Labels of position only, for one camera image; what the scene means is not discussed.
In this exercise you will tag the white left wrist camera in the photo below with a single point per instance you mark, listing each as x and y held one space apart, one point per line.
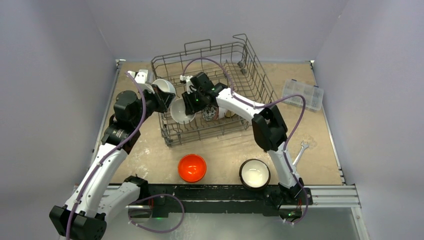
143 79

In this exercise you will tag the black bowl white inside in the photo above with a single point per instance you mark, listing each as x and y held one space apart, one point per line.
254 174

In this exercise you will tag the silver wrench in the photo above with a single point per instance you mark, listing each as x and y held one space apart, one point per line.
304 146

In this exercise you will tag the plain white bowl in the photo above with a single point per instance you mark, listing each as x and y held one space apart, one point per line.
178 112

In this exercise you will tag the grey wire dish rack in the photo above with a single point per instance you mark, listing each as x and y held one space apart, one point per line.
235 62

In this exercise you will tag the floral patterned bowl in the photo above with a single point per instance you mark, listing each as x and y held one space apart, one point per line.
210 113

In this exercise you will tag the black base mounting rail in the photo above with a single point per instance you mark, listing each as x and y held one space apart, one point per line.
163 199

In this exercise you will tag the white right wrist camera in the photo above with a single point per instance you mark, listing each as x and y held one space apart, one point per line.
189 86

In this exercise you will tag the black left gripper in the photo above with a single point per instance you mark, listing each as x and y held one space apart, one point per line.
162 99

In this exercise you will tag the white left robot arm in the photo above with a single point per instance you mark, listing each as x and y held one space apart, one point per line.
86 214

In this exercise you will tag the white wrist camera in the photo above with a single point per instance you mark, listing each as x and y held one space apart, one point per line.
189 86
143 79

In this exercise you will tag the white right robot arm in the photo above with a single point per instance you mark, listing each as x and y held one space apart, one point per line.
268 125

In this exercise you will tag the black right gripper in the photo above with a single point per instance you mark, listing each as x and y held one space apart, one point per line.
191 103

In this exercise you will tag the clear plastic organizer box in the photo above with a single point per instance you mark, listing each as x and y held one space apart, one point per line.
312 93

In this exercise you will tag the orange bowl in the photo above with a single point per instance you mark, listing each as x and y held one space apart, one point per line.
192 168

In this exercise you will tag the brown gold patterned bowl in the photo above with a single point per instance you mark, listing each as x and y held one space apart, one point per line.
229 114

